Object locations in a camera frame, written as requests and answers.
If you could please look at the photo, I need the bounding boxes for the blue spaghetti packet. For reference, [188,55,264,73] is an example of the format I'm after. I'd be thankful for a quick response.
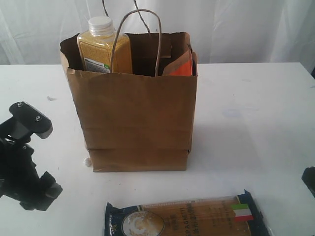
[104,191,270,236]

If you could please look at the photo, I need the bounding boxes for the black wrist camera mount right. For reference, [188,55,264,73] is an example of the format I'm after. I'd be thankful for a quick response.
[301,166,315,192]

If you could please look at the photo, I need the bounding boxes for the white paper ball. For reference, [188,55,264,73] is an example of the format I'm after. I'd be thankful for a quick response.
[83,157,92,167]

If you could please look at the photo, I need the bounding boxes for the brown kraft pouch orange label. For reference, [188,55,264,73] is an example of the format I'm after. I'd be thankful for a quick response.
[162,50,193,76]

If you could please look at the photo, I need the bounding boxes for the brown paper bag with handles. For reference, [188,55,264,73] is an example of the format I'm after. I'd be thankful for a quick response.
[60,26,197,172]

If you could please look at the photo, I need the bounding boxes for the yellow grain container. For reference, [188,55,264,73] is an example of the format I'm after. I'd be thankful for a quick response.
[77,16,133,74]

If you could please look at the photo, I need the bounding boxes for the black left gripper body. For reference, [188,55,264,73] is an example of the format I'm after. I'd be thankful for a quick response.
[0,119,63,211]

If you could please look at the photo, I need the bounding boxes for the small paper scrap on table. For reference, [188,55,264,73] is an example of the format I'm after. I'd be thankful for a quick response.
[47,96,57,101]

